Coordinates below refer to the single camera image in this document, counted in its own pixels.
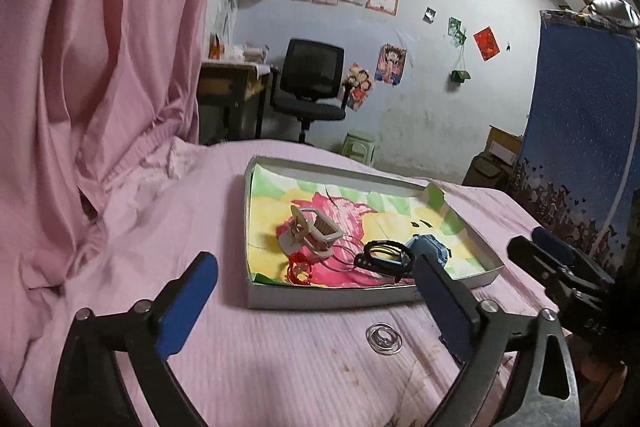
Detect blue kids smartwatch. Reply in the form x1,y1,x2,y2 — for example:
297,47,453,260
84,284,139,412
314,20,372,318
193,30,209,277
406,234,451,267

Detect black hair tie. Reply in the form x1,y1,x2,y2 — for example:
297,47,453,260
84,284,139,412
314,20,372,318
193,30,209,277
354,238,417,283

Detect thin silver bangles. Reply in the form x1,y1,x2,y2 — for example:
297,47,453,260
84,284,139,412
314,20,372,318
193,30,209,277
320,235,364,273

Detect beige hair claw clip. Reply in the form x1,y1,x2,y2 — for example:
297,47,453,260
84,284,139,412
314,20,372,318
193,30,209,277
278,205,344,260

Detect person's right hand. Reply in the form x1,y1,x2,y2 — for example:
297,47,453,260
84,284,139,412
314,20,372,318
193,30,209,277
566,334,627,424

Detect blue starry curtain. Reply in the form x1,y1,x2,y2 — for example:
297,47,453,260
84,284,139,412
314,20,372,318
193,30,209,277
508,11,639,274

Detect dark bag on floor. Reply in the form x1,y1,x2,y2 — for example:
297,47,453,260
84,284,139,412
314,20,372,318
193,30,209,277
462,152,513,192

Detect cardboard box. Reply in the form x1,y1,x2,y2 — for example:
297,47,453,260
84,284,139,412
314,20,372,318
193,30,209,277
485,126,523,166

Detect green hanging ornament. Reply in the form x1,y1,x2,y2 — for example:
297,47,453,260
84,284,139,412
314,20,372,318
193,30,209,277
449,69,471,84

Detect green plastic stool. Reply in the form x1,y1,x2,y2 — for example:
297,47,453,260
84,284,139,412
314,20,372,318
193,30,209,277
341,130,376,166

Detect grey shallow box tray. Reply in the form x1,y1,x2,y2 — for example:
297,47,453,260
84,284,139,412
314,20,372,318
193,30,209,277
244,156,504,311

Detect colourful drawing paper liner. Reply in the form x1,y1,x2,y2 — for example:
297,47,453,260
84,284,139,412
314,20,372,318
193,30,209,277
246,166,487,288

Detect cartoon boy poster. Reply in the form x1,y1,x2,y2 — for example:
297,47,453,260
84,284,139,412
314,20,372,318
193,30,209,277
374,44,407,86

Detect cartoon family poster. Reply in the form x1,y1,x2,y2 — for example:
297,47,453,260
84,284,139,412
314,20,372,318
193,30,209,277
338,63,374,112

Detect black office chair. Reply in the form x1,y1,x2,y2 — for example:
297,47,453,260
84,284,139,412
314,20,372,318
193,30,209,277
270,38,346,144

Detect wooden desk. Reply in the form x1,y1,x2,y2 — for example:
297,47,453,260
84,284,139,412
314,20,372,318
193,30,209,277
196,58,279,141

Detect pink curtain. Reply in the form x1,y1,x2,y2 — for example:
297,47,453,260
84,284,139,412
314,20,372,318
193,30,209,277
1,0,207,375

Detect red square wall paper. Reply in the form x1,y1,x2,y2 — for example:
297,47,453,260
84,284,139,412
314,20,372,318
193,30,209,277
473,26,500,61

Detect green photos on wall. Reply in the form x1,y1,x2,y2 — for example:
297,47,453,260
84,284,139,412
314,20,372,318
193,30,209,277
447,17,466,48

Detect small photo on wall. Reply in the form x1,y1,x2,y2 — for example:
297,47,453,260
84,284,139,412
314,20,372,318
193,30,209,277
423,6,437,24

